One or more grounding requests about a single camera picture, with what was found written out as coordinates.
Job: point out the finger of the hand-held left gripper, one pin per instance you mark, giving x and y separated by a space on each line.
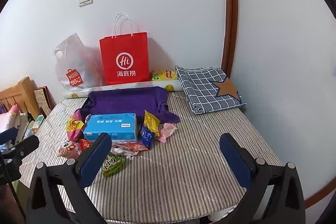
26 144
8 134

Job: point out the pale pink snack packet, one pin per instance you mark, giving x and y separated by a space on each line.
122 152

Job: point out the blue tissue pack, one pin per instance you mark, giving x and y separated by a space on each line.
110 124

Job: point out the red paper bag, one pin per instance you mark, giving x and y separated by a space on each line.
123 50

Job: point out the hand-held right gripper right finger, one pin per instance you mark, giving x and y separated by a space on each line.
240 169

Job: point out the purple towel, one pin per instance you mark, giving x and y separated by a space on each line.
126 100

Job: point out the green snack packet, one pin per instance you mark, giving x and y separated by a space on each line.
113 165

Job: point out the yellow chips bag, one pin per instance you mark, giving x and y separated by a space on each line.
162 75

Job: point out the dark blue snack packet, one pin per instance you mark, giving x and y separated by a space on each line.
145 136

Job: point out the red white snack packet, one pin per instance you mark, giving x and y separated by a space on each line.
134 147

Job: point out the grey striped mattress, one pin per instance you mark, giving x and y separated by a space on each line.
183 174

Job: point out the brown wooden door frame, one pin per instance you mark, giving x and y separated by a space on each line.
229 16

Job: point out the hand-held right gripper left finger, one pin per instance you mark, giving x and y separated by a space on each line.
90 169

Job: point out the grey checkered folded cloth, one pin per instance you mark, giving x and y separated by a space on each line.
202 87

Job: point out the brown wooden baseboard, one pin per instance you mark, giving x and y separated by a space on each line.
320 195

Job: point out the small red snack packet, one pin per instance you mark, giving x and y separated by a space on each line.
85 145

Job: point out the white plastic shopping bag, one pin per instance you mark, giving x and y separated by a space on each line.
76 61

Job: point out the wooden headboard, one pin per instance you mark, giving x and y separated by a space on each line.
22 92

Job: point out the small pink snack packet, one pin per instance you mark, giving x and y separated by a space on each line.
166 130

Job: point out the pink yellow snack packet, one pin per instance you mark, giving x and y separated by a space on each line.
74 125

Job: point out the white pink snack packet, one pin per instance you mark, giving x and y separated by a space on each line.
68 149

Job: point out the fruit print paper roll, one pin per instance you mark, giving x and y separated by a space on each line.
113 87

